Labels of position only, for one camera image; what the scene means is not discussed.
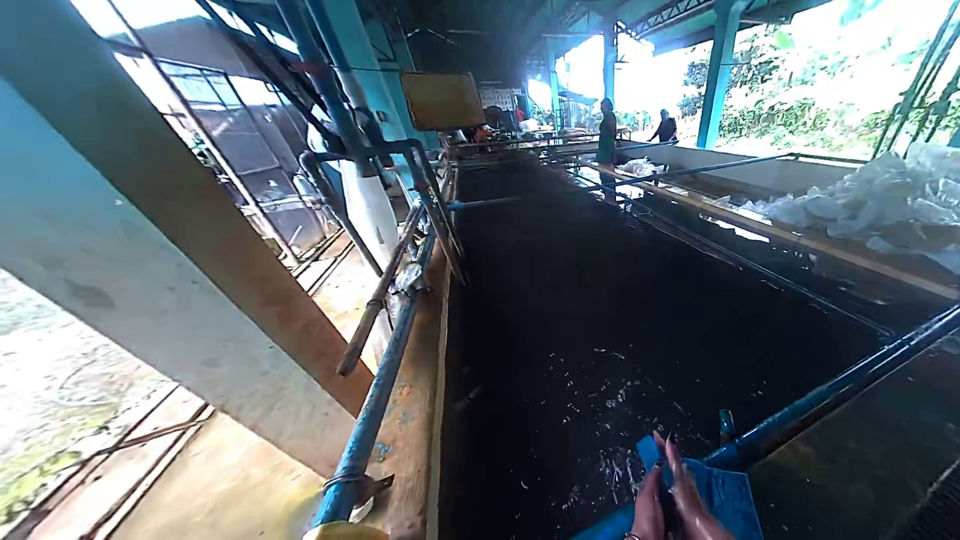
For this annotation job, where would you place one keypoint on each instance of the person's right hand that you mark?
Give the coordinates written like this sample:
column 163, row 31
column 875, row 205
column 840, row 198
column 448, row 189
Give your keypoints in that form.
column 690, row 510

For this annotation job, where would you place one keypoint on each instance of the person's left hand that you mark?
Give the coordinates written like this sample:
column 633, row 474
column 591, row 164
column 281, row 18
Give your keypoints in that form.
column 648, row 513

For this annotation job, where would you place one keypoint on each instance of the person's right fingers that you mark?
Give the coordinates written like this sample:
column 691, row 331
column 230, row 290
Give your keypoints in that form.
column 676, row 466

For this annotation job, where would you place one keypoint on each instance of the person's left fingers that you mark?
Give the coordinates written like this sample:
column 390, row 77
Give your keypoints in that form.
column 655, row 477

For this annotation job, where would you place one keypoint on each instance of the blue flat panel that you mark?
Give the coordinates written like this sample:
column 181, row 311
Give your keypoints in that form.
column 730, row 495

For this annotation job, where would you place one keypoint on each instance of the wet thick blue pipe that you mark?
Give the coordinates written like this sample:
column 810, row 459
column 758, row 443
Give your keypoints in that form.
column 832, row 394

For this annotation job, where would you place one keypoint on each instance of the thin dark submerged pipe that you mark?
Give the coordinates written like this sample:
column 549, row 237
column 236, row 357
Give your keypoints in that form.
column 772, row 277

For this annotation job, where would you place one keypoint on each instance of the concrete tank edge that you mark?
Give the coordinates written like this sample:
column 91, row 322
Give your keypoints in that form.
column 411, row 435

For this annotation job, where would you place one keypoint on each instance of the weathered long blue pipe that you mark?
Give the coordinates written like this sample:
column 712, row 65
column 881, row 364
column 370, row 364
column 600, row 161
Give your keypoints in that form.
column 382, row 390

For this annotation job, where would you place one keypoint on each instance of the long thin blue crossing pipe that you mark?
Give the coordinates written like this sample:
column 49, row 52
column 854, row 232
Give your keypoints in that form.
column 697, row 170

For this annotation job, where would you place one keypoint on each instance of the small heap of plastic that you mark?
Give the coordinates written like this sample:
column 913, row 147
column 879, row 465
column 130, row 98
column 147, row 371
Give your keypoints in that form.
column 638, row 167

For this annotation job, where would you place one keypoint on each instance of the yellow rounded object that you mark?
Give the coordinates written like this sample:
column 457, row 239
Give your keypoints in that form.
column 346, row 532

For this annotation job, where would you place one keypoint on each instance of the crumpled clear plastic piece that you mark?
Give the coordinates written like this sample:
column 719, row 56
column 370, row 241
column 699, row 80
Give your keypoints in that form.
column 409, row 278

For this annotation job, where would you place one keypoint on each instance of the brown wooden pole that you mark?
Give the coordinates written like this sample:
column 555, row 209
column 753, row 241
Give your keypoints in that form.
column 379, row 296

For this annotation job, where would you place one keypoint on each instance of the pile of clear plastic sheets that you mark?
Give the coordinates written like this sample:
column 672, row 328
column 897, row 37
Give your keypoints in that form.
column 870, row 195

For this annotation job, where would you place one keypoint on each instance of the white wrapped column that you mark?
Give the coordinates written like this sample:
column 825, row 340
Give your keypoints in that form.
column 370, row 217

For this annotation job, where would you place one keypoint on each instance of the green trees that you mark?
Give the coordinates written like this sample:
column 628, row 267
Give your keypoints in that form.
column 810, row 94

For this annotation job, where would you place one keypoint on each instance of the brown rectangular hanging board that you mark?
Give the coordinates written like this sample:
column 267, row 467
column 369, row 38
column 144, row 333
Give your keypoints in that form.
column 442, row 101

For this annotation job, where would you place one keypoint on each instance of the dark blue bent pipes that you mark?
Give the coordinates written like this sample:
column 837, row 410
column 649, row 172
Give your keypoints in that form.
column 341, row 97

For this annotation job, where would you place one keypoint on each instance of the concrete pillar with turquoise paint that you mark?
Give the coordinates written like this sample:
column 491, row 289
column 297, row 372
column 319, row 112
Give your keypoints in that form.
column 202, row 277

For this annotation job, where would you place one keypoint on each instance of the rusty metal bracket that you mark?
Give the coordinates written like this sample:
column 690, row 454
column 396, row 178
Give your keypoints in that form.
column 370, row 489

